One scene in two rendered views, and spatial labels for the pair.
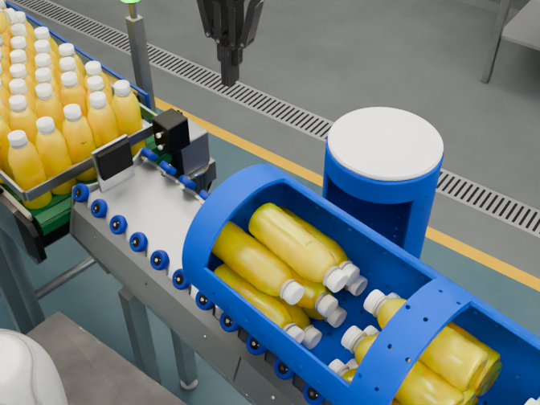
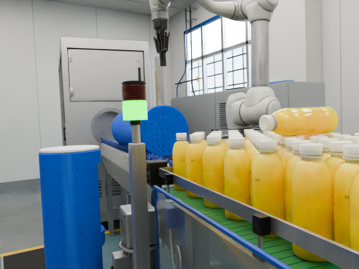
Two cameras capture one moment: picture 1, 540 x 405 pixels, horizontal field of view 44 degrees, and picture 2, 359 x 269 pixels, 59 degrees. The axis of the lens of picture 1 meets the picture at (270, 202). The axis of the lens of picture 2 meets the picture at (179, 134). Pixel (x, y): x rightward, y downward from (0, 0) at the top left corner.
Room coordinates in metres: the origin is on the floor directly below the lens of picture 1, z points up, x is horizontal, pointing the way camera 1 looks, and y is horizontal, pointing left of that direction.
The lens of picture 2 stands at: (2.48, 0.83, 1.16)
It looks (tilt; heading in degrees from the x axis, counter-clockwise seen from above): 3 degrees down; 203
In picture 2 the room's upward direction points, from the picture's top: 2 degrees counter-clockwise
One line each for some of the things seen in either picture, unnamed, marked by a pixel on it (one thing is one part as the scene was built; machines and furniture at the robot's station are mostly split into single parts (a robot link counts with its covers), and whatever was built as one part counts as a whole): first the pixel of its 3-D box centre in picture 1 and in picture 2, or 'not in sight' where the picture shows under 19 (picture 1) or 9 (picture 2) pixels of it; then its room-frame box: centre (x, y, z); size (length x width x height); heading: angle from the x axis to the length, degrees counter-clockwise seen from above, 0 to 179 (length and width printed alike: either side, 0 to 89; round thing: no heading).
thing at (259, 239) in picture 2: not in sight; (261, 236); (1.90, 0.73, 0.94); 0.03 x 0.02 x 0.08; 45
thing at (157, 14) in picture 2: not in sight; (160, 16); (0.91, 0.06, 1.71); 0.09 x 0.09 x 0.06
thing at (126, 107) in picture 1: (128, 120); (182, 163); (1.41, 0.37, 0.99); 0.07 x 0.07 x 0.19
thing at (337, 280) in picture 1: (336, 280); not in sight; (0.74, -0.11, 1.15); 0.04 x 0.02 x 0.04; 133
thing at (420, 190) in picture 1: (366, 263); (75, 238); (1.27, -0.28, 0.59); 0.28 x 0.28 x 0.88
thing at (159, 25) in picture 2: not in sight; (161, 30); (0.91, 0.06, 1.64); 0.08 x 0.07 x 0.09; 60
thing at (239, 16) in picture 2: not in sight; (243, 11); (0.48, 0.42, 1.80); 0.18 x 0.14 x 0.13; 141
